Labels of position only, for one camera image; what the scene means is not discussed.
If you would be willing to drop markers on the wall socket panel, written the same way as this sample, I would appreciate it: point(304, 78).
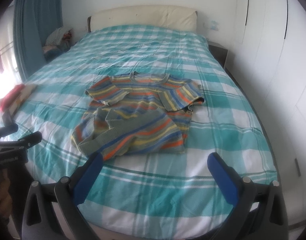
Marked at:
point(211, 25)

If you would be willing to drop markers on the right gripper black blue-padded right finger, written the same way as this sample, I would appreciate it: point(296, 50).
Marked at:
point(258, 210)

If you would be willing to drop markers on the cream padded headboard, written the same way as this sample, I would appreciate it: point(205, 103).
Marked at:
point(165, 16)

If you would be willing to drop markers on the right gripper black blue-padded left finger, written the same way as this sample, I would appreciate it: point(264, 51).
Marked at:
point(40, 221)

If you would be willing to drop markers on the person's left hand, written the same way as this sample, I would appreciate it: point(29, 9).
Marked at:
point(5, 197)

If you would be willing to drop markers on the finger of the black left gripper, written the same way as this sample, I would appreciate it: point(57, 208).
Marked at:
point(23, 143)
point(7, 130)

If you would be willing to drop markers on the blue curtain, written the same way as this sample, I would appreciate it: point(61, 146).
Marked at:
point(33, 22)

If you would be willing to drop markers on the red and beige book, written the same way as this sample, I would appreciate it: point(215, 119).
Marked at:
point(15, 98)

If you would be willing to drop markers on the dark wooden nightstand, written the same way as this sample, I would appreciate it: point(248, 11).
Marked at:
point(219, 52)

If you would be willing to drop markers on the pile of clothes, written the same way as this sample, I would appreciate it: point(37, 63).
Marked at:
point(57, 43)

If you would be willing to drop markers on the white wardrobe doors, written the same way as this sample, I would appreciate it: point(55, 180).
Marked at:
point(268, 60)

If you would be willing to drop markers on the multicolour striped knit sweater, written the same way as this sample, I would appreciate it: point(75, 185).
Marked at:
point(137, 114)

